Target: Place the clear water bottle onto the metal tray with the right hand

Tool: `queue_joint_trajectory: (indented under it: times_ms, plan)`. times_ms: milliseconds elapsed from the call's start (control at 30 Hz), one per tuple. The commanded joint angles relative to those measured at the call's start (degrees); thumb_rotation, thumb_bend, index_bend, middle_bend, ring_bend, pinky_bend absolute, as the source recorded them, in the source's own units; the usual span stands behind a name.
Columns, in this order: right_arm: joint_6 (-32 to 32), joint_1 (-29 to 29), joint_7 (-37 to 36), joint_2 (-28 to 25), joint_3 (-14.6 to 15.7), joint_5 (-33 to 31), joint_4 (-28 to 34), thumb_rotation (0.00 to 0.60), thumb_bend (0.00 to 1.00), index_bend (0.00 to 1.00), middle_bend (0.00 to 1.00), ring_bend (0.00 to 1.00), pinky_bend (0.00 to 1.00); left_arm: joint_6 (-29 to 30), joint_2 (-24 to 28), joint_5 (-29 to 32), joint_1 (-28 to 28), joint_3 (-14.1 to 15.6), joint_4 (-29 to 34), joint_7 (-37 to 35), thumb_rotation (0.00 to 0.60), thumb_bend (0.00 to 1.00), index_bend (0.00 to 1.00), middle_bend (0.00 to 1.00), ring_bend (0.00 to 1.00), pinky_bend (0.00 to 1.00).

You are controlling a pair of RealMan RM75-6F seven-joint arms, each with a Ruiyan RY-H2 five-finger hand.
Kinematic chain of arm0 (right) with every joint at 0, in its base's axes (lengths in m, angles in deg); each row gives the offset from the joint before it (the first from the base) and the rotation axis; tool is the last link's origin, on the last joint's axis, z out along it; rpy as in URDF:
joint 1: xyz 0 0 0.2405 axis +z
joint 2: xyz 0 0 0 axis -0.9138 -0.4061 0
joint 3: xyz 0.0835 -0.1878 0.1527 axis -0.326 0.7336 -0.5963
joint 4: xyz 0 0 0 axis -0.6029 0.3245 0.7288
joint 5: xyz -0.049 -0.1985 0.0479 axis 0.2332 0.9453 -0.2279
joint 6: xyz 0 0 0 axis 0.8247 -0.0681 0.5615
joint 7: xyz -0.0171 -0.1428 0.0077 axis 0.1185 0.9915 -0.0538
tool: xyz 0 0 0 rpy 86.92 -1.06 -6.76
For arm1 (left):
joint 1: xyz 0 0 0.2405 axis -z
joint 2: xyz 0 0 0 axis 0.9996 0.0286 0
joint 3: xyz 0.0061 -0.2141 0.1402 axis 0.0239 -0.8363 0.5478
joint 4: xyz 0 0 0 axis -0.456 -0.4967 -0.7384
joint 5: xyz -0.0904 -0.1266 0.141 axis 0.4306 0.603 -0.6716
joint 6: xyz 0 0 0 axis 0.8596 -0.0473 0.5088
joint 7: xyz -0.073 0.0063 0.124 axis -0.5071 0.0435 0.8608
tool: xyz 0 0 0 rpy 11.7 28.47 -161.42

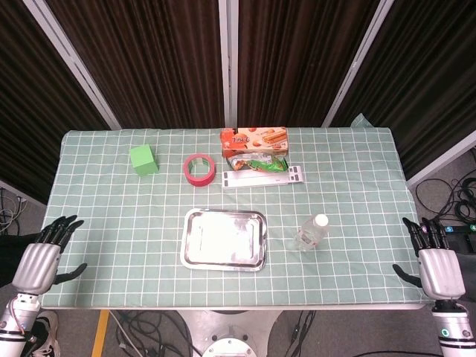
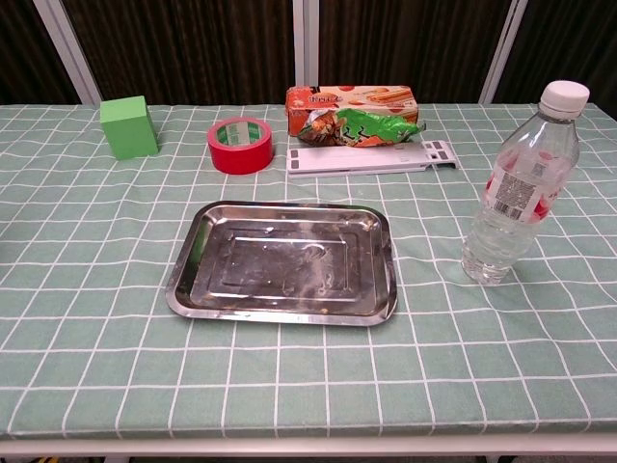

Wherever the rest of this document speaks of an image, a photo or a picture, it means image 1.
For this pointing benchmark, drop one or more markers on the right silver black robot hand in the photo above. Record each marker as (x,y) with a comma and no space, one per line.
(440,271)

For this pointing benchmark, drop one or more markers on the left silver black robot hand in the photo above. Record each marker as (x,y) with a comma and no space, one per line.
(35,266)

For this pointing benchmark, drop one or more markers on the transparent plastic water bottle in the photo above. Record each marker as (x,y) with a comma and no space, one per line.
(310,236)

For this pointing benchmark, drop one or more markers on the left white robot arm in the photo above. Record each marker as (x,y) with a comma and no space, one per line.
(11,331)

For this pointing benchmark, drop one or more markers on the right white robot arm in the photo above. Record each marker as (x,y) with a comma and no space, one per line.
(451,331)

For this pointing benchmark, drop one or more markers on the rectangular metal tray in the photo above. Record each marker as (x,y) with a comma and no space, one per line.
(223,240)

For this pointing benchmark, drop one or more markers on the person in grey trousers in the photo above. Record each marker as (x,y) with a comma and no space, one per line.
(468,260)

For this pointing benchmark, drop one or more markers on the black power strip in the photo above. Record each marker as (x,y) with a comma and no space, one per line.
(463,228)

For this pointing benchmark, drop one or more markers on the white black sneaker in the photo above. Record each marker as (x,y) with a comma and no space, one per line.
(48,331)

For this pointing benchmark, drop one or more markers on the green checkered tablecloth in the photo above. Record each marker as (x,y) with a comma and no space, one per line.
(111,223)

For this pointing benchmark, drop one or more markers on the green cube block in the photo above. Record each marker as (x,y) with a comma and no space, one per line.
(143,160)

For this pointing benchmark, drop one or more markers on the dark brown curtain panel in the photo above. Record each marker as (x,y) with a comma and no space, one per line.
(29,111)
(427,74)
(148,63)
(294,63)

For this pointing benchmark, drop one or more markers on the red tape roll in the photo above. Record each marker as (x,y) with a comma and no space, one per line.
(199,181)

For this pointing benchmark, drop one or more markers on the green orange snack bag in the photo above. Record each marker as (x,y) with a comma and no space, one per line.
(260,164)

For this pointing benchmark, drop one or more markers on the orange biscuit roll box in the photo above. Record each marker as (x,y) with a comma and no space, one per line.
(253,143)

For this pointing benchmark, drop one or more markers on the white partition frame post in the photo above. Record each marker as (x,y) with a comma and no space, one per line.
(359,63)
(22,193)
(70,63)
(227,63)
(442,160)

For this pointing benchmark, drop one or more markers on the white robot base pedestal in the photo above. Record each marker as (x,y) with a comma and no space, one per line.
(227,329)

